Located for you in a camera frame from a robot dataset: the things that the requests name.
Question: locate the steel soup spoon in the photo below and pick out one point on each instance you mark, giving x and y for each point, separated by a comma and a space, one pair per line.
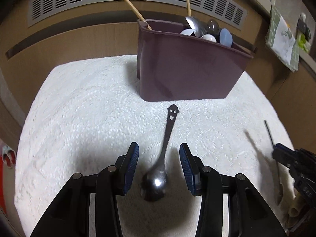
197, 26

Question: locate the white textured towel mat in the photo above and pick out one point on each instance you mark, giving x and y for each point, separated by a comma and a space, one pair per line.
87, 113

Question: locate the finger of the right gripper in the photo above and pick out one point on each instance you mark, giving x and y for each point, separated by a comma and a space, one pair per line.
286, 156

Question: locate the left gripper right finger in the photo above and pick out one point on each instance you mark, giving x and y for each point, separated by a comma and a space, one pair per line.
191, 166

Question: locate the white plastic spoon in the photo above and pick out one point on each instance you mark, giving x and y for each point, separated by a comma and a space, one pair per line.
209, 37

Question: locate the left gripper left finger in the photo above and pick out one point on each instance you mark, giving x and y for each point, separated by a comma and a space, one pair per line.
126, 166

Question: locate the purple plastic utensil holder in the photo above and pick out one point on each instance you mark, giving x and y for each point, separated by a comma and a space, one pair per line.
172, 66

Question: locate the green checked dish towel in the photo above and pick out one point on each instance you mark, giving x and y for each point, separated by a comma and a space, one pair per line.
281, 41

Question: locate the patterned slipper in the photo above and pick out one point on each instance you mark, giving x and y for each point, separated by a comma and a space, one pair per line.
8, 156

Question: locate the pale blue spoon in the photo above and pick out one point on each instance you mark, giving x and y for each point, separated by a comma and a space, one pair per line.
188, 32

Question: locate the smiley handle steel spoon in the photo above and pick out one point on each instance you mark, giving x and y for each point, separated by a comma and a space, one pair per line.
154, 182

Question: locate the gloved right hand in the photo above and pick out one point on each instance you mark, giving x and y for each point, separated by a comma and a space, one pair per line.
300, 212

